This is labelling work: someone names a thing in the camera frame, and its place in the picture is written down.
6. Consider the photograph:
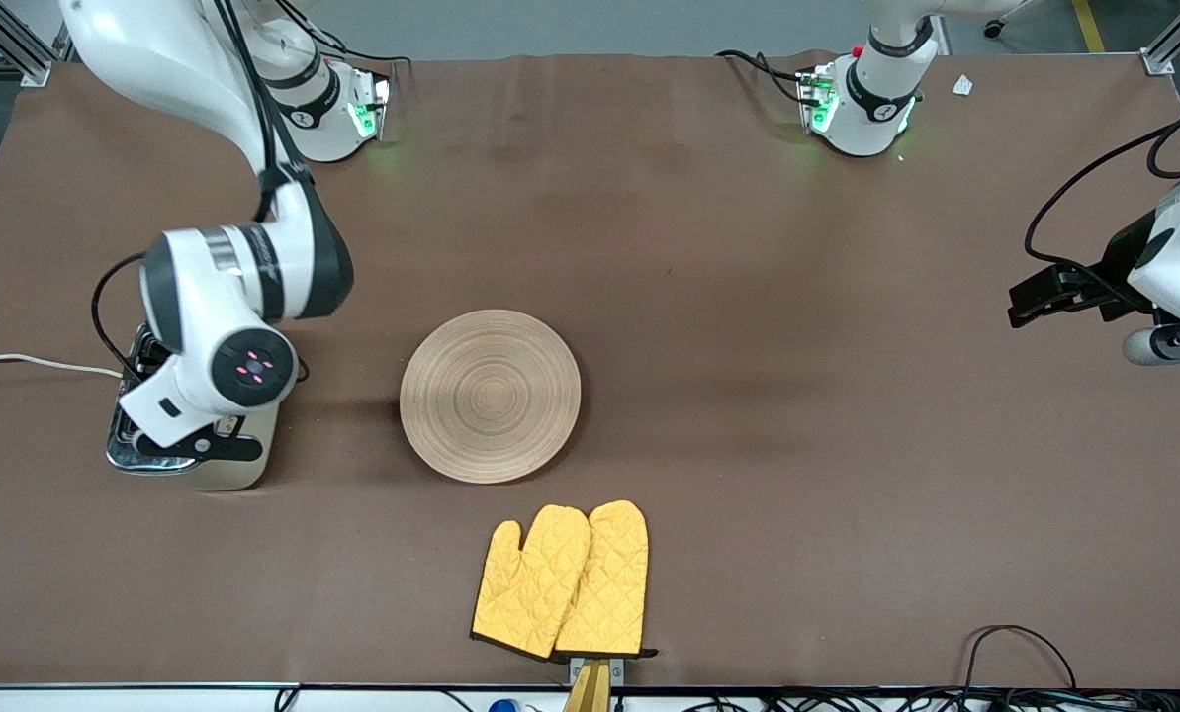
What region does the round wooden plate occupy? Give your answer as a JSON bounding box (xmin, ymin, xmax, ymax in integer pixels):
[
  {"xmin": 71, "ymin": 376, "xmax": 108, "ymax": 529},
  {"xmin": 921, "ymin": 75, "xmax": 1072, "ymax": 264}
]
[{"xmin": 399, "ymin": 309, "xmax": 584, "ymax": 485}]

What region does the beige chrome two-slot toaster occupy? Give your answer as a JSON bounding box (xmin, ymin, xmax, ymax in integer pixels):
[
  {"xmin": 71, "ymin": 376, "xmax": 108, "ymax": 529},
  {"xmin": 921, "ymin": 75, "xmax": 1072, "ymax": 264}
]
[{"xmin": 105, "ymin": 308, "xmax": 286, "ymax": 492}]

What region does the brown table cover sheet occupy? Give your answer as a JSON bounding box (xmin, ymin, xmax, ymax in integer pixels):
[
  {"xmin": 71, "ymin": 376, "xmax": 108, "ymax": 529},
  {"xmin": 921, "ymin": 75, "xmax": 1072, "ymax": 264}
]
[{"xmin": 0, "ymin": 51, "xmax": 1180, "ymax": 690}]

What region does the yellow quilted oven mitt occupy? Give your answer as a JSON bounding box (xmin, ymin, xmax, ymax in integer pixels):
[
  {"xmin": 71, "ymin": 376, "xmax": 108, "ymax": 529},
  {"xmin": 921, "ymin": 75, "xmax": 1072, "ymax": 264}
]
[
  {"xmin": 554, "ymin": 499, "xmax": 660, "ymax": 660},
  {"xmin": 470, "ymin": 504, "xmax": 592, "ymax": 662}
]

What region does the white toaster power cord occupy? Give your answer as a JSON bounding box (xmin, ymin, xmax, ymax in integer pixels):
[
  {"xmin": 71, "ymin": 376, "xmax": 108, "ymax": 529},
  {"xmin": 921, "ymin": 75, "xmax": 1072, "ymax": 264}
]
[{"xmin": 0, "ymin": 352, "xmax": 126, "ymax": 381}]

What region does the black looped cable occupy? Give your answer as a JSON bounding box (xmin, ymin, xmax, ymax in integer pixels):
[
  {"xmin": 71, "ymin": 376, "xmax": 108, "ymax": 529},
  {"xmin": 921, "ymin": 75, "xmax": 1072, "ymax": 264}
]
[{"xmin": 962, "ymin": 623, "xmax": 1079, "ymax": 693}]

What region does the black left arm base cable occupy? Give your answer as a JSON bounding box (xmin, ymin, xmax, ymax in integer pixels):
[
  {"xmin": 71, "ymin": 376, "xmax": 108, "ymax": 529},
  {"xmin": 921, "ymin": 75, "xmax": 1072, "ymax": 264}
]
[{"xmin": 715, "ymin": 48, "xmax": 811, "ymax": 107}]

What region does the black arm base cable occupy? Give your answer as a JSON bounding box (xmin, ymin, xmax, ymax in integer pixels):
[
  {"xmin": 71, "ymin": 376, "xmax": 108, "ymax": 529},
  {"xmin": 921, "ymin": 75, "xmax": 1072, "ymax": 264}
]
[
  {"xmin": 283, "ymin": 0, "xmax": 413, "ymax": 78},
  {"xmin": 715, "ymin": 48, "xmax": 811, "ymax": 107}
]

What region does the black right arm base cable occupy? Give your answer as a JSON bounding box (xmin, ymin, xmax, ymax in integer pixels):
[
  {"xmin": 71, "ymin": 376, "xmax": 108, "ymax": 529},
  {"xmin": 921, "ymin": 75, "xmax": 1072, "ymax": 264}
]
[{"xmin": 283, "ymin": 0, "xmax": 413, "ymax": 78}]

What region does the black cable bundle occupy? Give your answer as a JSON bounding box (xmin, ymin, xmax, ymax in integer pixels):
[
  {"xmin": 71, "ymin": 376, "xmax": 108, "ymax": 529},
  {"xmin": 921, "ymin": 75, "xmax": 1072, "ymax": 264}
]
[{"xmin": 683, "ymin": 687, "xmax": 1180, "ymax": 712}]

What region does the yellow wooden post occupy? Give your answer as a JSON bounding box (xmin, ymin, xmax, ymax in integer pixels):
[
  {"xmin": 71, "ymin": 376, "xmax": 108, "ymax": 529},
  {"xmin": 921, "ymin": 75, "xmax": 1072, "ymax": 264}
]
[{"xmin": 562, "ymin": 661, "xmax": 613, "ymax": 712}]

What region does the small metal bracket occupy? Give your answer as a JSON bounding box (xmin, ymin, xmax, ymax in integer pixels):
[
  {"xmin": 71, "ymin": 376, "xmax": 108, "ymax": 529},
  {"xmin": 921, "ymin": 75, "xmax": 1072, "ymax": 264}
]
[{"xmin": 569, "ymin": 655, "xmax": 626, "ymax": 685}]

